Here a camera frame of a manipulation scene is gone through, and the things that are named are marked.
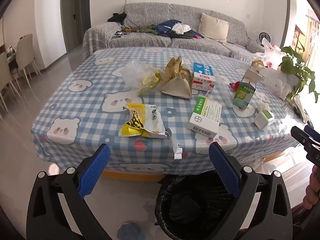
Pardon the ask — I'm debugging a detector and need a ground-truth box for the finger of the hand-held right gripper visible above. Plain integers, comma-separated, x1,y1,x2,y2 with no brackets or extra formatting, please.
291,126,313,153
304,124,320,144

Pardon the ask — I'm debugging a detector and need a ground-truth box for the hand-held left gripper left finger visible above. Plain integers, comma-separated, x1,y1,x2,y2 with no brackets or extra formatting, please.
26,144,118,240

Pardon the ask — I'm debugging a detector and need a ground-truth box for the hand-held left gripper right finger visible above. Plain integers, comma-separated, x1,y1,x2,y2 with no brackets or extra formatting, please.
209,141,292,240

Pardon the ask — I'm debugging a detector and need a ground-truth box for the small white green box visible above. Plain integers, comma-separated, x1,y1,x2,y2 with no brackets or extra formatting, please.
254,110,274,130

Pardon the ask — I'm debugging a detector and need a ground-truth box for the white green medicine box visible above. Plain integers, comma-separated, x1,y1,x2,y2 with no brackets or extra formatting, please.
186,96,222,138

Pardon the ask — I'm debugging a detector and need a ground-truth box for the yellow snack packet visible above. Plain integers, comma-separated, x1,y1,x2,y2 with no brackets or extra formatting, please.
118,102,167,140

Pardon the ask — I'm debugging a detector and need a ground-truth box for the green cardboard box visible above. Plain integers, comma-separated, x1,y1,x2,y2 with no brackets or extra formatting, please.
232,81,256,110

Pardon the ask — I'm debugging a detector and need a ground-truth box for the black mesh trash bin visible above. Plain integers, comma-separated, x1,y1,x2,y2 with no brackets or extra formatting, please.
154,170,242,240

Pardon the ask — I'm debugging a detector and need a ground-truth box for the clear bag with gold wrappers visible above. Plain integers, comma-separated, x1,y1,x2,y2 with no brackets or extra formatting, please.
120,59,167,96

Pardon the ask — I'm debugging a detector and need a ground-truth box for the person's right hand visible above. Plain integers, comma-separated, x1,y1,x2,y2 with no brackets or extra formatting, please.
302,166,320,210

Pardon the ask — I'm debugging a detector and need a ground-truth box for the black bin bag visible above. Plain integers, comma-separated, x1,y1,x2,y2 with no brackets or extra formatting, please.
167,180,237,233

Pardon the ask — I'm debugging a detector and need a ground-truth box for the crumpled white tissue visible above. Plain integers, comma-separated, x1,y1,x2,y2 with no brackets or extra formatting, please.
257,99,271,112

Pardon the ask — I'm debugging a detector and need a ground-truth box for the white sachet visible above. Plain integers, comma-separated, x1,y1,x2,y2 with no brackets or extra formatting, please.
166,127,183,160

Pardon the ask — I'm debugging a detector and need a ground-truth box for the white plastic bag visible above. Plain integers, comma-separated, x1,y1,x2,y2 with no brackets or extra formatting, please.
260,69,293,98

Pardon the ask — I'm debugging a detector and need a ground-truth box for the blue checked tablecloth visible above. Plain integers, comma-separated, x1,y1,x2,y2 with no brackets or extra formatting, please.
31,46,308,175

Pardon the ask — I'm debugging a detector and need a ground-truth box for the blue round pad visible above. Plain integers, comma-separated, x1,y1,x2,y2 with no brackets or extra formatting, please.
117,221,147,240

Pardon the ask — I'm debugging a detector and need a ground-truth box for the green potted plant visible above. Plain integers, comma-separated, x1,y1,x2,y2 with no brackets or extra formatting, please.
280,40,317,100

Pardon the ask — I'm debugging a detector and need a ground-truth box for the beige cardboard box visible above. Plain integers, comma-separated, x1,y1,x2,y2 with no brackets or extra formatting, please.
244,60,265,85

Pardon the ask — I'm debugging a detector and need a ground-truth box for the clear plastic sleeve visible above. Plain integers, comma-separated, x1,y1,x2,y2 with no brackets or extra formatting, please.
217,74,235,106

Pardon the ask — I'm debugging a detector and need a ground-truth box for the clear plastic bag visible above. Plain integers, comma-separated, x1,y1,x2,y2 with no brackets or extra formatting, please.
264,40,288,68

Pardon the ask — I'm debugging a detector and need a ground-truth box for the blue white milk carton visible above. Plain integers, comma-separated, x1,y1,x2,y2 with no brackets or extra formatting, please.
192,62,217,93

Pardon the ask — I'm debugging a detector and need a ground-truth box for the gold foil paper bag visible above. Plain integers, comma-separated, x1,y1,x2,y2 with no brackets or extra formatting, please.
161,56,193,100

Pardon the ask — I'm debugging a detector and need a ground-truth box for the small desk fan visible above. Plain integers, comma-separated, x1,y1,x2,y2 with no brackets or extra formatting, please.
259,32,272,44

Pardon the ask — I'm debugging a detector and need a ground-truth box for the beige dining chair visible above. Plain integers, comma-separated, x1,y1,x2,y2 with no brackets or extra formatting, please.
15,34,42,80
0,52,20,110

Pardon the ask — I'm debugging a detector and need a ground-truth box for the dark printed packet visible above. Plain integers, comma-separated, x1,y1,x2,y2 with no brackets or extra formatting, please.
114,27,130,38

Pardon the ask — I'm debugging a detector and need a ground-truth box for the beige cushion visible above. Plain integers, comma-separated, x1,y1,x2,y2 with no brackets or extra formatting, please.
199,12,230,42

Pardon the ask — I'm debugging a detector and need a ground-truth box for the dining table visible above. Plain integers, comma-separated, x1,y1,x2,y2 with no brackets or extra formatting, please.
0,44,18,65

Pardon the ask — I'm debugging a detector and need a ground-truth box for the white cloth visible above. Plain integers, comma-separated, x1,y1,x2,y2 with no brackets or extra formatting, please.
172,24,192,34

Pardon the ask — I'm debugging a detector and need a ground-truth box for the olive green garment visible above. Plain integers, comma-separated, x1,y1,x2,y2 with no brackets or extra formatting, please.
139,26,160,34

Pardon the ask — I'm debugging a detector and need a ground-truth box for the grey door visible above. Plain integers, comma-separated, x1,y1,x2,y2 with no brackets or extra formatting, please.
61,0,83,53

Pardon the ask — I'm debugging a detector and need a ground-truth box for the pile of clothes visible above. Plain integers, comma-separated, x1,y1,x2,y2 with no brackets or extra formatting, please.
152,20,200,39

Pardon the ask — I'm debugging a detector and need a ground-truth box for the grey covered sofa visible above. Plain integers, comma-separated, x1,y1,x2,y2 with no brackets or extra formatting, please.
82,2,265,58

